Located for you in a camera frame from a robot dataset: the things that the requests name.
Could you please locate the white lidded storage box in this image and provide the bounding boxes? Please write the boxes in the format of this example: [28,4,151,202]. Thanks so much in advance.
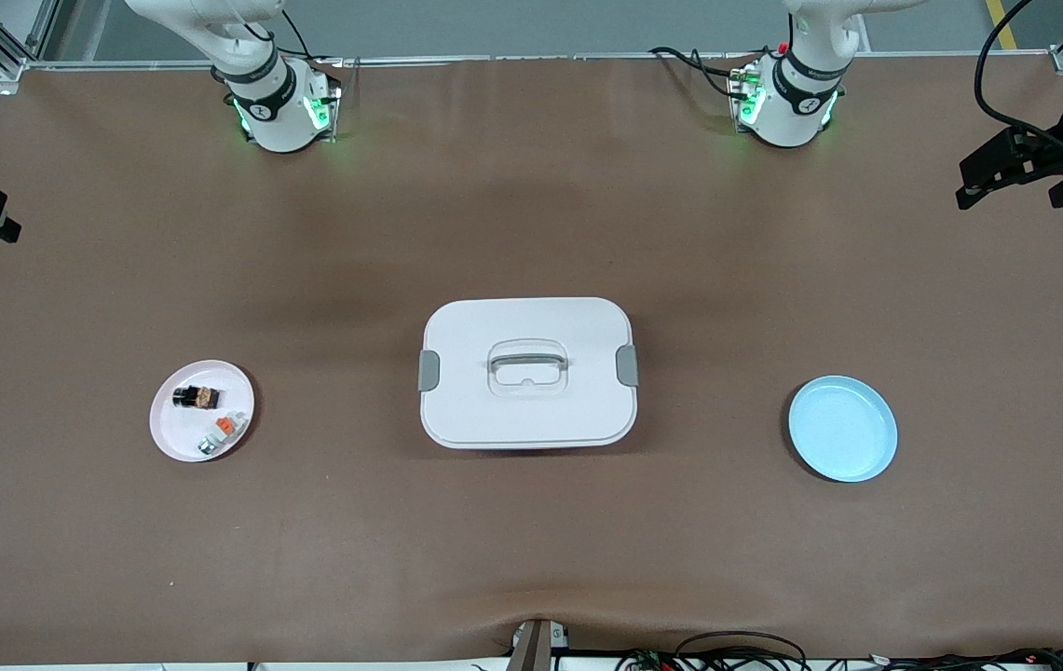
[418,296,640,451]

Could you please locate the black looped cable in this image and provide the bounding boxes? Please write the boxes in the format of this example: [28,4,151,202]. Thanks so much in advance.
[675,631,808,671]

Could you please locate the pink round plate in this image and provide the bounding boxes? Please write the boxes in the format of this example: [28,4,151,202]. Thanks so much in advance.
[149,360,256,464]

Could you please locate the black cable bundle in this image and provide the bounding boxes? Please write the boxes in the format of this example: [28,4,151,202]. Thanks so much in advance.
[866,647,1063,671]

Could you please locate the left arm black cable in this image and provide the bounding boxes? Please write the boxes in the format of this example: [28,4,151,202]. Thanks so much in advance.
[974,0,1063,143]

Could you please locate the light blue round plate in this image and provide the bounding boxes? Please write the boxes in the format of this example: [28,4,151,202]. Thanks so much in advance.
[788,375,899,484]

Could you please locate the brown table mat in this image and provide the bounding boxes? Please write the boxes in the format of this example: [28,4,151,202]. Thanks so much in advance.
[0,54,1063,664]

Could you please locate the black base power cables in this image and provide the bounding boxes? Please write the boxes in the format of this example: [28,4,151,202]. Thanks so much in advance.
[648,45,757,100]

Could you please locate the white orange switch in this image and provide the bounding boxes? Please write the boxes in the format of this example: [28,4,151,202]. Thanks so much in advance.
[198,411,249,459]

